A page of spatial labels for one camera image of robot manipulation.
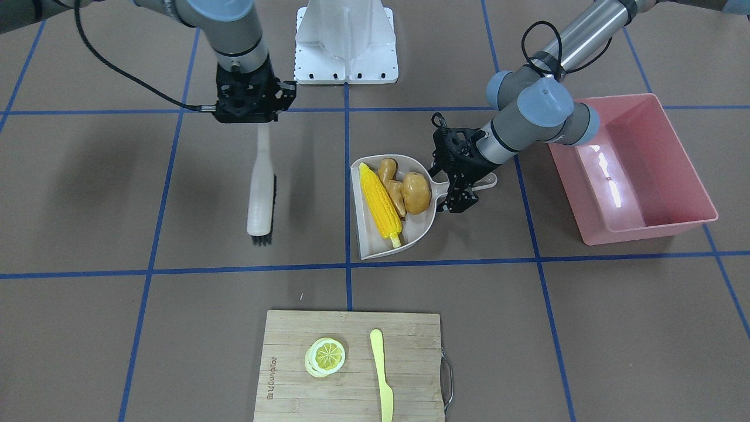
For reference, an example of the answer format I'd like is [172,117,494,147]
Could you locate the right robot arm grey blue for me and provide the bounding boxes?
[1,1,297,124]

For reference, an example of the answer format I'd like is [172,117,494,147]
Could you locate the yellow corn cob toy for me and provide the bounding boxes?
[358,162,403,249]

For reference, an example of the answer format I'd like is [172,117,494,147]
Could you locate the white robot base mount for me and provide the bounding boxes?
[293,1,400,85]

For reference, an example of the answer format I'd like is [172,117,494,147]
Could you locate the bamboo cutting board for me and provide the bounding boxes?
[253,310,445,421]

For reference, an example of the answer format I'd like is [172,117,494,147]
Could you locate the tan ginger root toy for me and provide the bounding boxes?
[377,158,407,220]

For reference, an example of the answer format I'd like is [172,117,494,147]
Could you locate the pink plastic bin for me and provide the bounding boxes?
[549,93,718,246]

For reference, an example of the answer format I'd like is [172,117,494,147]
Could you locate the beige plastic dustpan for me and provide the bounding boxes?
[350,154,497,260]

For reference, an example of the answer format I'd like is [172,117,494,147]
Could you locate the beige hand brush black bristles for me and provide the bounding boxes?
[246,123,277,246]

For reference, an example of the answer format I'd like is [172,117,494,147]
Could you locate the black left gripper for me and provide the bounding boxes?
[431,113,488,213]

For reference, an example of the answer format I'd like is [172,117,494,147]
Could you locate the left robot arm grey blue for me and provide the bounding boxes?
[429,1,656,213]

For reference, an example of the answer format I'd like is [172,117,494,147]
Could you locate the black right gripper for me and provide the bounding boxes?
[212,62,297,124]

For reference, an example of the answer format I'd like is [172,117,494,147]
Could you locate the brown potato toy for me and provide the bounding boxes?
[401,172,432,215]

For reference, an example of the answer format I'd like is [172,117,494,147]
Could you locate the yellow plastic knife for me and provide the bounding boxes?
[370,329,394,421]

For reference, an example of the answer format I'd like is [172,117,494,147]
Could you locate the yellow lemon slice toy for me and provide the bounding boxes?
[304,338,346,377]

